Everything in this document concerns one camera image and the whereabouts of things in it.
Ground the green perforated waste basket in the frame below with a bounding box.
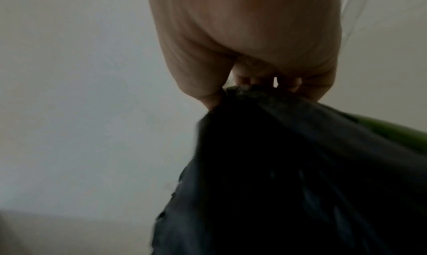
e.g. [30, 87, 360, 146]
[346, 112, 427, 154]

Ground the person's right hand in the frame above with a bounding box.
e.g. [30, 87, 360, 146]
[144, 0, 343, 111]

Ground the black garbage bag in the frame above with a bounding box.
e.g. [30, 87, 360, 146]
[149, 85, 427, 255]

